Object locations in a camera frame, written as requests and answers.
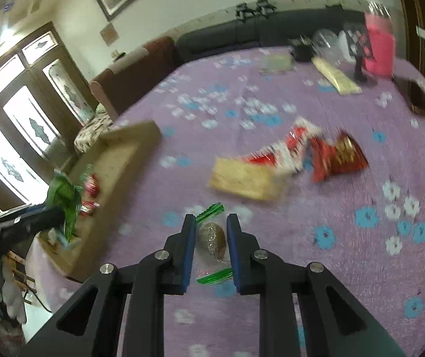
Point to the green snack packet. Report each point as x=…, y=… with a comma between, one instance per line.
x=63, y=197

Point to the red and white snack packet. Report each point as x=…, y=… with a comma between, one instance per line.
x=290, y=145

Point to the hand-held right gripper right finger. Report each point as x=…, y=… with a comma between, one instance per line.
x=233, y=256

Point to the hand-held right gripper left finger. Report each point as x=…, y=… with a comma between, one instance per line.
x=188, y=253

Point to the black smartphone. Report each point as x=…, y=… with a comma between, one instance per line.
x=421, y=98

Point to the cream tube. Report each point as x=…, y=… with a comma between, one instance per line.
x=337, y=76

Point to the wooden framed glass doors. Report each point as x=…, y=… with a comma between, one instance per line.
x=22, y=119

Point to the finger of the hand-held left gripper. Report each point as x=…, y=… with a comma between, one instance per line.
x=30, y=218

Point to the pink thermos with knitted sleeve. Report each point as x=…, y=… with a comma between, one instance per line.
x=380, y=44

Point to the wooden chair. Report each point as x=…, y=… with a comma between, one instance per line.
x=17, y=267

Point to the brown armchair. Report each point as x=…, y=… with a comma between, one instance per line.
x=134, y=74

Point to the small black box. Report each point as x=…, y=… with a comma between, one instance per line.
x=301, y=50

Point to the small red snack packet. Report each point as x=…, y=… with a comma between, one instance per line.
x=92, y=186
x=90, y=208

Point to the brown cardboard box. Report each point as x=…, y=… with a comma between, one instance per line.
x=123, y=148

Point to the wall switch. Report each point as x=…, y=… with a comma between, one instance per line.
x=115, y=54

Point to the square wall plaque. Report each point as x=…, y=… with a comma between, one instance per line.
x=109, y=33

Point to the floral cushion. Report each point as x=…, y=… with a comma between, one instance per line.
x=93, y=134

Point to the black phone stand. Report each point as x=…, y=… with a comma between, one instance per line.
x=357, y=44

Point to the beige cracker packet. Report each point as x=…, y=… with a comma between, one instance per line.
x=242, y=178

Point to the black clip device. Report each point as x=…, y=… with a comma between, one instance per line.
x=244, y=10
x=265, y=5

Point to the black sofa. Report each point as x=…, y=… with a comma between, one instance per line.
x=216, y=42

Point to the green-ended candy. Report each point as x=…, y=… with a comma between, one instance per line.
x=212, y=238

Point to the red pyramid snack packet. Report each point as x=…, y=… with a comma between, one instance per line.
x=340, y=156

